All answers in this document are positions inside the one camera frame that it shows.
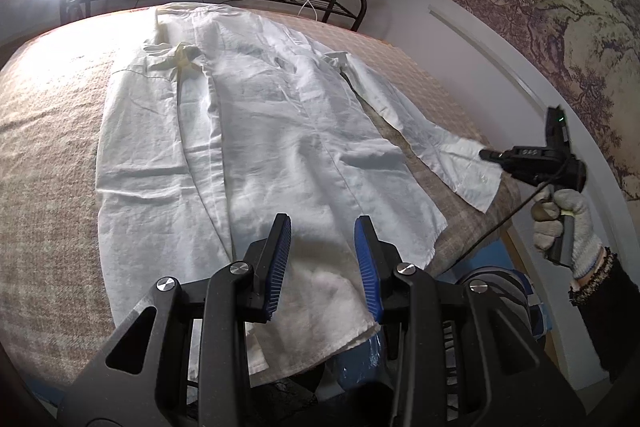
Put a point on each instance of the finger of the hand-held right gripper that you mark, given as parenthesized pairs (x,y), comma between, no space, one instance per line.
(505,155)

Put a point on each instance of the person's right hand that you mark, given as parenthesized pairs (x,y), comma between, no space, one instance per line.
(575,217)

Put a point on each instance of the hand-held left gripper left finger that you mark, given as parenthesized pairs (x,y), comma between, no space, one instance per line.
(280,259)

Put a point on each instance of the person's right forearm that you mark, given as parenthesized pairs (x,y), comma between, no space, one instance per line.
(612,307)

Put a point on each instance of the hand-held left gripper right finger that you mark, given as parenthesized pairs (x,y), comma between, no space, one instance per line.
(364,259)

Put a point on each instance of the landscape painting wall poster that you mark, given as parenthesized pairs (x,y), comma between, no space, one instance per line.
(560,2)

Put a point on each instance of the white button shirt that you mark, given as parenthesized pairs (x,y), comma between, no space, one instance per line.
(280,122)

